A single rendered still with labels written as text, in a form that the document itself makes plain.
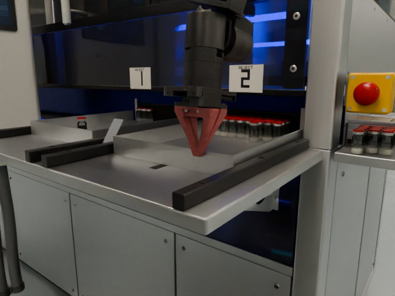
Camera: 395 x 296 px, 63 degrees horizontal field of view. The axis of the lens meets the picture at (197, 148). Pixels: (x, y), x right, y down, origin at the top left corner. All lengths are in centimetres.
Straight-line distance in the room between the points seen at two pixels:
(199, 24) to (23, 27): 89
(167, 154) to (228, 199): 18
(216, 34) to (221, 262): 62
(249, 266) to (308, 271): 15
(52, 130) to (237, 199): 55
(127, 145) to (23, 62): 73
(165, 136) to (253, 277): 41
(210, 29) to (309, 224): 46
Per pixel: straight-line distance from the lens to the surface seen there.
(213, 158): 48
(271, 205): 75
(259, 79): 73
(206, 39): 46
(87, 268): 144
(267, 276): 85
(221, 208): 37
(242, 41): 53
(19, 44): 127
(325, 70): 68
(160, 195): 41
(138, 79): 96
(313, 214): 73
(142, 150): 57
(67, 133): 78
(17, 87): 126
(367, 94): 63
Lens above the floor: 102
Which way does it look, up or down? 12 degrees down
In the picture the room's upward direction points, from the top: straight up
